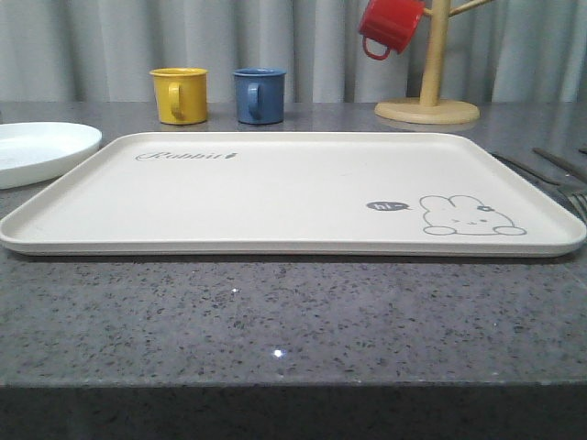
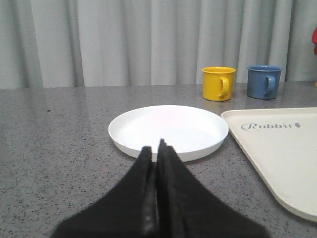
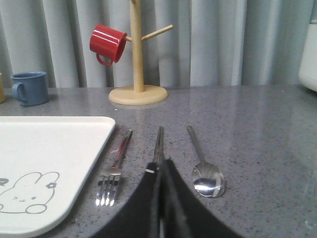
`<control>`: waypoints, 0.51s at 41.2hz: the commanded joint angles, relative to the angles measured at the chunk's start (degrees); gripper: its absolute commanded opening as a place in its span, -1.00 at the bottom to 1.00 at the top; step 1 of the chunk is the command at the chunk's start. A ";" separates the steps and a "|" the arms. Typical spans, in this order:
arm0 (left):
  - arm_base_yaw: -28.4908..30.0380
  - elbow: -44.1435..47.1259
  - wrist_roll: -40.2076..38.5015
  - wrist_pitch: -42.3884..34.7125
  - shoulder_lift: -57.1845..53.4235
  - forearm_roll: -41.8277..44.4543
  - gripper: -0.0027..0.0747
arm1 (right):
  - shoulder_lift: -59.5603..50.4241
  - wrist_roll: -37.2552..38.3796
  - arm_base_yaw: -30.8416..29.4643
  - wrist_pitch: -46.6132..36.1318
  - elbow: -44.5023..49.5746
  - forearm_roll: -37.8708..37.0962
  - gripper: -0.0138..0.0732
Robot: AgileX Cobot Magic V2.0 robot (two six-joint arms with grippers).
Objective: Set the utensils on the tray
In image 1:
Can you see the white round plate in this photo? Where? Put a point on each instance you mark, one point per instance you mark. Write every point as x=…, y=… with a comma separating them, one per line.
x=38, y=151

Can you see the silver fork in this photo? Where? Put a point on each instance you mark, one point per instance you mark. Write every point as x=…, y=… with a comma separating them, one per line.
x=573, y=194

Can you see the cream rabbit serving tray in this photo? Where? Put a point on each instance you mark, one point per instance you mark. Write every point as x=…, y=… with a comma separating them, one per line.
x=286, y=193

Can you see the blue mug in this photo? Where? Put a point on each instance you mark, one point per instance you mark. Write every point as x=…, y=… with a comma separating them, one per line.
x=259, y=95

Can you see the yellow mug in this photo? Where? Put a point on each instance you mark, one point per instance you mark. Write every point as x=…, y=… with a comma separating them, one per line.
x=181, y=95

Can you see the wooden mug tree stand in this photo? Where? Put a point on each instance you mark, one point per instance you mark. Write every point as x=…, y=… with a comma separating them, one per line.
x=429, y=108

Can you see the red mug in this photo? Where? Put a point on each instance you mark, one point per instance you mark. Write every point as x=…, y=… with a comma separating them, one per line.
x=391, y=23

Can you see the grey curtain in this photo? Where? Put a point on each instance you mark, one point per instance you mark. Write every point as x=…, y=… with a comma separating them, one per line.
x=103, y=51

